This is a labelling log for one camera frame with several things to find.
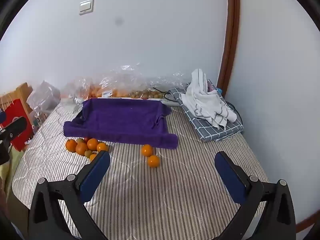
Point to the clear plastic bag of oranges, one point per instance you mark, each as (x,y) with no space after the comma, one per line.
(77,90)

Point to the yellow green plum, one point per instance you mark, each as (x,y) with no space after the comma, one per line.
(80,140)
(88,153)

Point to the grey translucent plastic bag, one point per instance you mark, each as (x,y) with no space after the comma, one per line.
(43,97)

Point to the large orange tangerine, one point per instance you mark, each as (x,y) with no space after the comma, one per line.
(81,148)
(71,145)
(92,144)

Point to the white striped towel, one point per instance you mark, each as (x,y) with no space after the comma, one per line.
(200,97)

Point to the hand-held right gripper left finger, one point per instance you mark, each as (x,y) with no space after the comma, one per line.
(96,177)

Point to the brown wooden door frame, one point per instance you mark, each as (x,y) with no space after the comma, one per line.
(231,30)

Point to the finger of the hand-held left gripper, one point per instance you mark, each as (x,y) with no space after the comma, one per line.
(15,127)
(2,117)

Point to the yellow green cloth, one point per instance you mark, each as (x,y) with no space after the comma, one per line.
(11,170)

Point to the red paper bag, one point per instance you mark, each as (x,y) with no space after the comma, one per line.
(18,108)

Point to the clear bag of brown longans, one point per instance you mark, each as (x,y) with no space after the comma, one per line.
(150,93)

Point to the purple towel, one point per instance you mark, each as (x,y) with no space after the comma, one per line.
(125,120)

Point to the grey checked cloth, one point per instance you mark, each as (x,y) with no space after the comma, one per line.
(212,132)

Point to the small orange tangerine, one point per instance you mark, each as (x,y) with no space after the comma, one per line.
(102,147)
(153,161)
(147,150)
(92,157)

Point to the labelled clear bag of oranges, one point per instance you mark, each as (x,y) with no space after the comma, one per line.
(117,90)

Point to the striped bed quilt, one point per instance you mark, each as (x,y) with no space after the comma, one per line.
(150,192)

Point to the labelled tea bottle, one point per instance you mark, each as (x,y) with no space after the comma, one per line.
(38,120)

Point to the white light switch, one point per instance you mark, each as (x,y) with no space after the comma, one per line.
(86,7)

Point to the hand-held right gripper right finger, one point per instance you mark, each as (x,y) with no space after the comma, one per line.
(231,177)

